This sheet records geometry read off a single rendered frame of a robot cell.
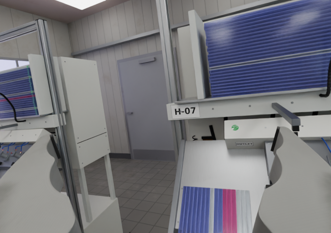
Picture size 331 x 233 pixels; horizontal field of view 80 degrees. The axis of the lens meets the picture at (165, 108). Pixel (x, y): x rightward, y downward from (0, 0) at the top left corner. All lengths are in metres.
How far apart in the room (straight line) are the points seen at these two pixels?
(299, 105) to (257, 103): 0.13
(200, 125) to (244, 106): 0.28
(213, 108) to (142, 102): 3.36
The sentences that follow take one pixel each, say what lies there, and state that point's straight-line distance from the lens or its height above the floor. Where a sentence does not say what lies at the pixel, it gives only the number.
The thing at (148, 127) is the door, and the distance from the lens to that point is 4.12.
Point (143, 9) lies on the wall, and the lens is 4.27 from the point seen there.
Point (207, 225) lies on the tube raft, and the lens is 0.74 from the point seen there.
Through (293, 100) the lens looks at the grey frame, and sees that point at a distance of 0.80.
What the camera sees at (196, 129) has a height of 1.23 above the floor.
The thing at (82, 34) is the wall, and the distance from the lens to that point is 5.20.
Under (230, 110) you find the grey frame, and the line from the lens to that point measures 0.79.
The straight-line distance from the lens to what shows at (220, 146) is 0.83.
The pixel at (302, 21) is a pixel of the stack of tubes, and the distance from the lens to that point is 0.78.
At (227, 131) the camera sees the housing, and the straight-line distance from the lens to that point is 0.77.
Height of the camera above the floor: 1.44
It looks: 6 degrees down
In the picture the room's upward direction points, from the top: 7 degrees counter-clockwise
